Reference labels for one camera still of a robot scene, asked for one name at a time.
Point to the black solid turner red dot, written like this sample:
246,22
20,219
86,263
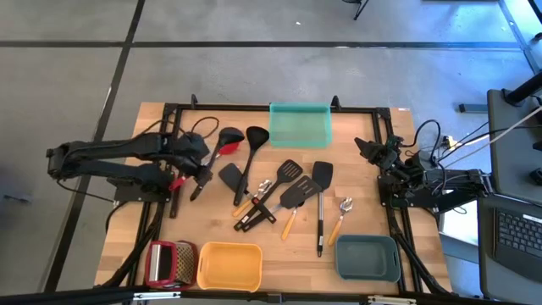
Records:
230,175

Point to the black turner steel shaft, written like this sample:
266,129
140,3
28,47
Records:
322,173

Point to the black chair leg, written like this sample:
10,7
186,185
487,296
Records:
360,8

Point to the dark green plastic bin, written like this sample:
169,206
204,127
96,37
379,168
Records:
366,258

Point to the grey desk panel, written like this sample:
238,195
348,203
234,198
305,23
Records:
512,152

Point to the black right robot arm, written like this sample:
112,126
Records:
457,182

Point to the yellow plastic bin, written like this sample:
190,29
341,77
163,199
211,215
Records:
228,267

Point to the teal translucent plastic bin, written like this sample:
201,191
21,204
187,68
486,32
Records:
300,127

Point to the grey metal bar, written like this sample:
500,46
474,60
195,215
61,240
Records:
472,108

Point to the black wide slotted turner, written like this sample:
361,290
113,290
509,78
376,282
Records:
300,192

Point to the red-framed steel box grater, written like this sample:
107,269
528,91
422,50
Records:
169,264

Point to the black narrow slotted turner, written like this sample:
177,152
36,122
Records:
290,170

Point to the black aluminium table frame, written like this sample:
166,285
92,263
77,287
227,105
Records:
237,107

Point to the black aluminium crossbar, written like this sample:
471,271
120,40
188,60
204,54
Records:
63,296

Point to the yellow plug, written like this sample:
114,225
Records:
449,142

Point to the red silicone spatula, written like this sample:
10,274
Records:
230,149

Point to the black plastic ladle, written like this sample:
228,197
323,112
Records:
229,135

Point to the grey laptop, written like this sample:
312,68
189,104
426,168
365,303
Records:
516,237

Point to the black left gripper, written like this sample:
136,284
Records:
183,145

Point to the black pole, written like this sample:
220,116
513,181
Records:
525,89

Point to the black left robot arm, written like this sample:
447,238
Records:
106,149

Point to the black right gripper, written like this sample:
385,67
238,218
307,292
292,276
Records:
387,156

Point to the black slotted spatula long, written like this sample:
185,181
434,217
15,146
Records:
257,136

